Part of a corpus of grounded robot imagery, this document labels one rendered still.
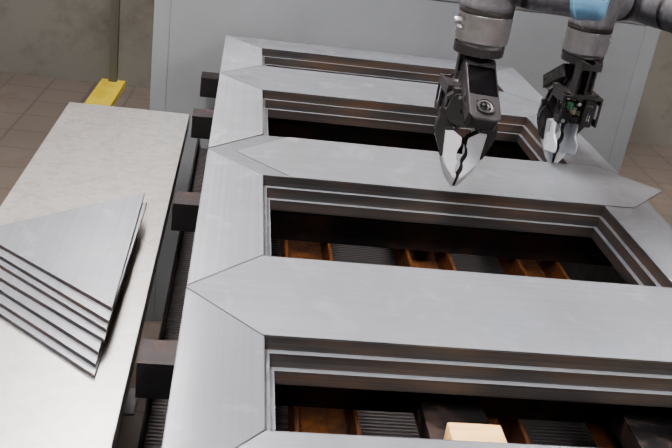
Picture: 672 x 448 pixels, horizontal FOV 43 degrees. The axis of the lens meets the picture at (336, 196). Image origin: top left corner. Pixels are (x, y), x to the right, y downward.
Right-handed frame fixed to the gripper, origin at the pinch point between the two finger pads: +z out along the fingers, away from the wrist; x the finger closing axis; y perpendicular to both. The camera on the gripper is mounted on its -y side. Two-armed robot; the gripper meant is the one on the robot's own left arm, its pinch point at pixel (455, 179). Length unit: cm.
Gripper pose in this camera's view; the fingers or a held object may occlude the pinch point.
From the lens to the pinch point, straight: 126.0
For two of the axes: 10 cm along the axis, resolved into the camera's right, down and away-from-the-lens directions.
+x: -9.9, -0.9, -1.3
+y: -0.8, -4.1, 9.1
